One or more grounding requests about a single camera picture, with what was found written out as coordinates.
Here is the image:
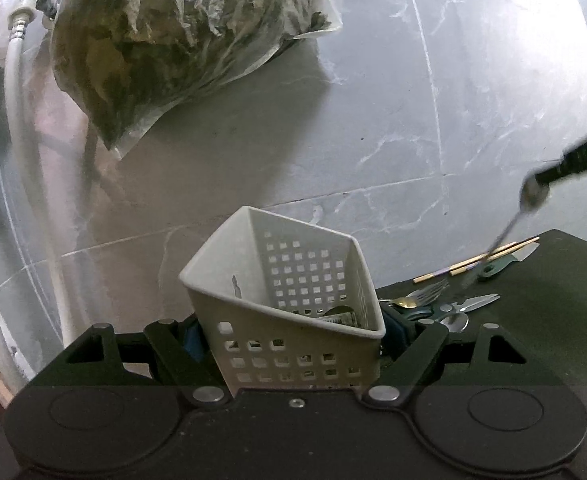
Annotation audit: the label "clear bag of leafy greens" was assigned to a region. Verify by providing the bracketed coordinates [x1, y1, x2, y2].
[48, 0, 347, 161]

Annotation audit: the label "metal fork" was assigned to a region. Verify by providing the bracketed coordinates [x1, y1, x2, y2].
[404, 279, 450, 307]

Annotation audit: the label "green handled knife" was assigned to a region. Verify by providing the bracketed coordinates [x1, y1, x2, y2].
[476, 242, 540, 281]

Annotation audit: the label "teal handled scissors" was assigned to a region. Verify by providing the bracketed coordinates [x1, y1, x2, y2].
[386, 293, 501, 323]

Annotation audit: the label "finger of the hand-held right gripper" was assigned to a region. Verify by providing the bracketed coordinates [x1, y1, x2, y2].
[519, 125, 587, 213]

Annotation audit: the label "wooden chopstick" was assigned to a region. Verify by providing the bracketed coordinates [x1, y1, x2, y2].
[413, 242, 520, 283]
[450, 237, 540, 276]

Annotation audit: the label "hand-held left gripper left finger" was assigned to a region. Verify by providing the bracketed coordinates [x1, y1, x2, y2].
[32, 316, 232, 407]

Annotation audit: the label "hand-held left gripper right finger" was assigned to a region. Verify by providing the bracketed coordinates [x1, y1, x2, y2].
[363, 305, 562, 406]

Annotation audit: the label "thin metal utensil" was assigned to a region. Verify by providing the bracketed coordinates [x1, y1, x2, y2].
[459, 209, 524, 295]

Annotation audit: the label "white perforated plastic basket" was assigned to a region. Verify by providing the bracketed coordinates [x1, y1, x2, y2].
[178, 206, 387, 396]

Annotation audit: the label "white flexible hose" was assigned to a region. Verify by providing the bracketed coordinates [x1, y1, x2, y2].
[3, 0, 80, 353]

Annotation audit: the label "silver metal spoon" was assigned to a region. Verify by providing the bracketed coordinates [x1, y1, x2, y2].
[442, 312, 470, 334]

